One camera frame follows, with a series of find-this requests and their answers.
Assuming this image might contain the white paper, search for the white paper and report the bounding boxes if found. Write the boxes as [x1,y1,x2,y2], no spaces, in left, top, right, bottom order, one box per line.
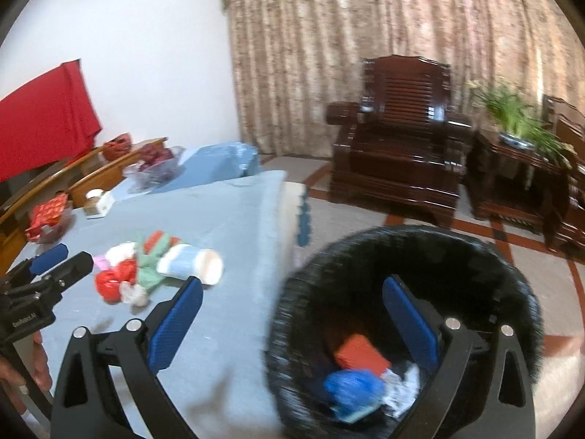
[104,242,136,267]

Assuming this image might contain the white tissue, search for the white tissue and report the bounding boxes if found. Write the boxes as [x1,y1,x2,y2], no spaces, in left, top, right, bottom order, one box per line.
[381,364,420,420]

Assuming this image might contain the blue plastic bag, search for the blue plastic bag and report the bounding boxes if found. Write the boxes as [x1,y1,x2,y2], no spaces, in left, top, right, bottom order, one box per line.
[323,369,385,413]

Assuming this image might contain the orange foam net piece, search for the orange foam net piece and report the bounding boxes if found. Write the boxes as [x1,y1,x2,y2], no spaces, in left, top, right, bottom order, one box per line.
[334,334,392,376]

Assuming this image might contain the black lined trash bin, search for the black lined trash bin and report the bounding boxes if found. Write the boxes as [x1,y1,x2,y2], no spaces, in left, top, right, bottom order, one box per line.
[266,225,543,438]

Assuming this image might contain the person's left hand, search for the person's left hand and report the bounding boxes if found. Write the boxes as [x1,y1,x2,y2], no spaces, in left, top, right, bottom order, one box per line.
[1,332,53,391]

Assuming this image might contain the glass dish under gift box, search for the glass dish under gift box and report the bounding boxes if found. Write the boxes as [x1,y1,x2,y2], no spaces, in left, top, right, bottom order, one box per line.
[30,207,74,244]

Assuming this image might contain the red gift box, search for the red gift box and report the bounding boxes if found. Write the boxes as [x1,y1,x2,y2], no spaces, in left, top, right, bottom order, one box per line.
[25,191,68,241]

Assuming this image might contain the white tissue box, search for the white tissue box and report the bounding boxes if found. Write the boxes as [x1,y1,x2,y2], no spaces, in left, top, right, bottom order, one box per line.
[82,188,115,219]

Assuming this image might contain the wooden tv cabinet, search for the wooden tv cabinet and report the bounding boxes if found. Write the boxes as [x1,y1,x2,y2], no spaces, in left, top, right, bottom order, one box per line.
[1,137,167,274]

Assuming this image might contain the glass fruit bowl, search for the glass fruit bowl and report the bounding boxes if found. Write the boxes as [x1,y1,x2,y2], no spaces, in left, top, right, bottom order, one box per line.
[123,146,184,192]

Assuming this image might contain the light blue table cloth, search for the light blue table cloth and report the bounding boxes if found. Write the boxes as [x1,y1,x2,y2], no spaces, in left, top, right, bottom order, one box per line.
[8,169,294,439]

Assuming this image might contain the orange woven basket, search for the orange woven basket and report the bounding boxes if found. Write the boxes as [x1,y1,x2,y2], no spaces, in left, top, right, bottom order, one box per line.
[102,133,132,162]

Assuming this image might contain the red cloth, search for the red cloth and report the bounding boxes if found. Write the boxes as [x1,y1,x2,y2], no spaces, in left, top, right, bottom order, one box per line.
[0,60,102,181]

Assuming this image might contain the red apples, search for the red apples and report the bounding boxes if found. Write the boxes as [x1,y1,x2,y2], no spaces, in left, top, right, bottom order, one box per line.
[139,143,174,168]

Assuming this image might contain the dark wooden side table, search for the dark wooden side table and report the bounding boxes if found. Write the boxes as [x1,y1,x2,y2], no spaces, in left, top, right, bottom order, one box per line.
[463,130,564,236]

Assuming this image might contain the dark wooden armchair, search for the dark wooden armchair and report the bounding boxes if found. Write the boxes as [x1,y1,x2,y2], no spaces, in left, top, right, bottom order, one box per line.
[325,55,473,228]
[542,95,584,251]

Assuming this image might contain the green potted plant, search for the green potted plant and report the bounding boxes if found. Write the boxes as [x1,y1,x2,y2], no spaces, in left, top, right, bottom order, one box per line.
[467,78,575,169]

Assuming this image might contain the beige patterned curtain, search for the beige patterned curtain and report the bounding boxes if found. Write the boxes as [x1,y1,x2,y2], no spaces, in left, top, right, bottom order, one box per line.
[222,0,584,157]

